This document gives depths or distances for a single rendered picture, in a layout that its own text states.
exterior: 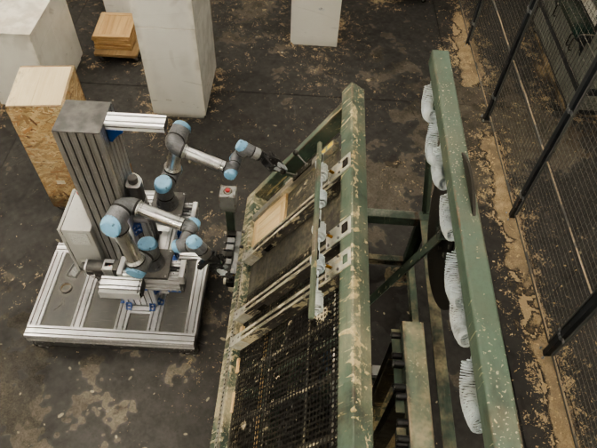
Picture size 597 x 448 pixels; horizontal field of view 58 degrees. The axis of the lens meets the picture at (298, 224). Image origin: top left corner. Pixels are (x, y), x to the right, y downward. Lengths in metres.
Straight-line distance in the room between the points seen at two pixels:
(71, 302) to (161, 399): 1.04
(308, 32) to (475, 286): 5.23
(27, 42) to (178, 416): 3.76
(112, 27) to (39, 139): 2.60
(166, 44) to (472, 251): 3.94
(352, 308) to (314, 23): 5.03
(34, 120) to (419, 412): 3.51
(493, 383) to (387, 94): 4.83
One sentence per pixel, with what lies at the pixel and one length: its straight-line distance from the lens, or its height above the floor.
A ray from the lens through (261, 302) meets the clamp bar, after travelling 3.22.
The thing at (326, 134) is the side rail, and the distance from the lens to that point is 3.56.
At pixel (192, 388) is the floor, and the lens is 4.30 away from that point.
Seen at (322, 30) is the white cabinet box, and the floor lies 0.21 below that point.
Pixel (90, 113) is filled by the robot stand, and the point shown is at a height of 2.03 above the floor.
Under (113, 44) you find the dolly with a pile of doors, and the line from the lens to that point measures 6.92.
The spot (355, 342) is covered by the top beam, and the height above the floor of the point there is 1.94.
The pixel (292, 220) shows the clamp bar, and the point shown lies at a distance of 3.26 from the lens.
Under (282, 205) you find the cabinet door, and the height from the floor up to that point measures 1.21.
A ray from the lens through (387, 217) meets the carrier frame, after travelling 4.16.
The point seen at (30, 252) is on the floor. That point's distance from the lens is 5.27.
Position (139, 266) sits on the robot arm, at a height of 1.27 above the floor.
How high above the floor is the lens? 3.98
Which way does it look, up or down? 52 degrees down
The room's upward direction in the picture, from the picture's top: 4 degrees clockwise
